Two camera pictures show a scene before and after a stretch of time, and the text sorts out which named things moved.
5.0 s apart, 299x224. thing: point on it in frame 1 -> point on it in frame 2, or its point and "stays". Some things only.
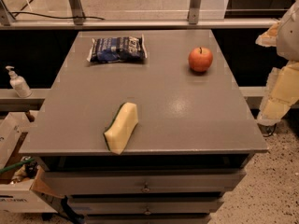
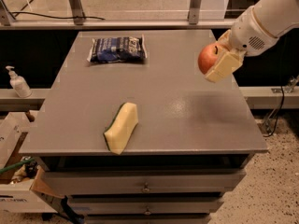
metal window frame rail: (78, 20) stays
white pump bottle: (19, 84) stays
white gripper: (289, 37) -> (249, 35)
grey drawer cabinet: (192, 143) stays
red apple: (200, 59) -> (210, 55)
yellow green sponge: (122, 127) stays
